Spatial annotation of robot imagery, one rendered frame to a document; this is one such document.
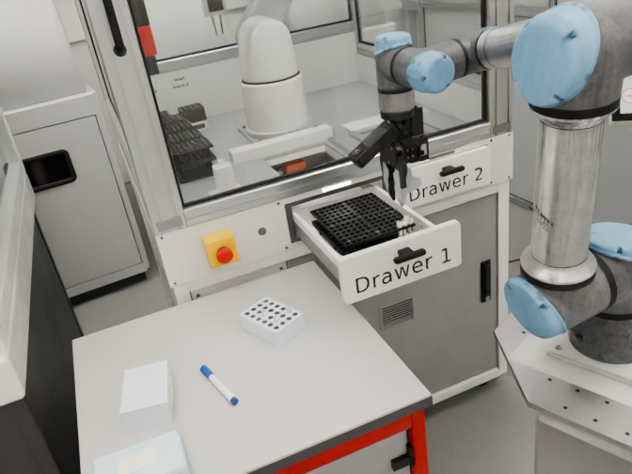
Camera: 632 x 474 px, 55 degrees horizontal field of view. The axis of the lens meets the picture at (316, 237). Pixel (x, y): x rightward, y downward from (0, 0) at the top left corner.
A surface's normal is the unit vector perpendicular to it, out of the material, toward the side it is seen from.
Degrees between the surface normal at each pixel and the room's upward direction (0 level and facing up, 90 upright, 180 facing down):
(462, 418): 0
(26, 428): 90
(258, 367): 0
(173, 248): 90
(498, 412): 0
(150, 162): 90
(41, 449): 90
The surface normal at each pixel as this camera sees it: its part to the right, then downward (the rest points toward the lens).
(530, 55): -0.90, 0.26
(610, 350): -0.39, 0.24
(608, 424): -0.14, -0.87
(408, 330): 0.38, 0.39
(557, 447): -0.68, 0.43
